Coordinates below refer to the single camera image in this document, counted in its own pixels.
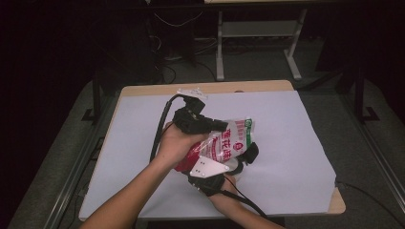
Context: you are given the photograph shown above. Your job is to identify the right hand-held gripper cable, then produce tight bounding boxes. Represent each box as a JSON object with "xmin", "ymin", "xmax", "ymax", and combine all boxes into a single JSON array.
[{"xmin": 224, "ymin": 177, "xmax": 269, "ymax": 219}]

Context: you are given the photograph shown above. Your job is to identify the person's right hand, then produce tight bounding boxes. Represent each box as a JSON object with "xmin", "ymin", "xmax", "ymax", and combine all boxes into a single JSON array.
[{"xmin": 207, "ymin": 175, "xmax": 239, "ymax": 205}]

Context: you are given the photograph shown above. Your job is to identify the white hanging cable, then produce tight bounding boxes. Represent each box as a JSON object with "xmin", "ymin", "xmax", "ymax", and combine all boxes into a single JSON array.
[{"xmin": 154, "ymin": 10, "xmax": 204, "ymax": 29}]

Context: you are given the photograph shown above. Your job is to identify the thin black cable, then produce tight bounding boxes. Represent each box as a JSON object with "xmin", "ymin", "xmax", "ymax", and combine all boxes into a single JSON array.
[{"xmin": 335, "ymin": 179, "xmax": 405, "ymax": 228}]

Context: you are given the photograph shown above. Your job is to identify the clear jar with black lid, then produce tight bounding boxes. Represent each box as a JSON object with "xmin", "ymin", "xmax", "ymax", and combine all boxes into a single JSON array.
[{"xmin": 227, "ymin": 141, "xmax": 260, "ymax": 177}]

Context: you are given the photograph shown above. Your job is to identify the pink and white plastic bag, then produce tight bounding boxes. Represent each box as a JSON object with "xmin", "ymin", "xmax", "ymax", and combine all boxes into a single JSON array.
[{"xmin": 174, "ymin": 117, "xmax": 256, "ymax": 174}]

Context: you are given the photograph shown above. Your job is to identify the white table cover sheet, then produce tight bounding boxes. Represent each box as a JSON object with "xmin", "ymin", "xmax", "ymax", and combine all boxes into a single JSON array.
[{"xmin": 78, "ymin": 90, "xmax": 338, "ymax": 220}]

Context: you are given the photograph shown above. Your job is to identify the black metal stand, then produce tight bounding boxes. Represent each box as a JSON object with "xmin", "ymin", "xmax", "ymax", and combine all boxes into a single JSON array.
[
  {"xmin": 354, "ymin": 66, "xmax": 380, "ymax": 123},
  {"xmin": 81, "ymin": 79, "xmax": 103, "ymax": 123}
]

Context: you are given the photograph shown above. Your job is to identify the white metal desk frame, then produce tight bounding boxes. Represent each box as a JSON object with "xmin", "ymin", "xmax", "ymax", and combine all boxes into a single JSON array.
[{"xmin": 216, "ymin": 9, "xmax": 309, "ymax": 81}]

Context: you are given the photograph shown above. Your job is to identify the aluminium rail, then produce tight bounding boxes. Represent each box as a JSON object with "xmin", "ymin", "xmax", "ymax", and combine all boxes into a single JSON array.
[
  {"xmin": 340, "ymin": 94, "xmax": 405, "ymax": 204},
  {"xmin": 44, "ymin": 94, "xmax": 118, "ymax": 229}
]

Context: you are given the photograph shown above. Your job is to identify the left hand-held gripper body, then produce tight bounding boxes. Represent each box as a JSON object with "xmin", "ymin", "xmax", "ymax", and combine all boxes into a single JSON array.
[{"xmin": 171, "ymin": 88, "xmax": 215, "ymax": 135}]

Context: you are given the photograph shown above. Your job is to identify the person's left hand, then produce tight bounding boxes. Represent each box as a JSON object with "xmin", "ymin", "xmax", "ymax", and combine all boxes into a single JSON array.
[{"xmin": 157, "ymin": 121, "xmax": 210, "ymax": 170}]

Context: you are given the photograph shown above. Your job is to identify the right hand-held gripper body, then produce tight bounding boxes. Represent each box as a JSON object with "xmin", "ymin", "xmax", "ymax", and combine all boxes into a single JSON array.
[{"xmin": 186, "ymin": 155, "xmax": 231, "ymax": 198}]

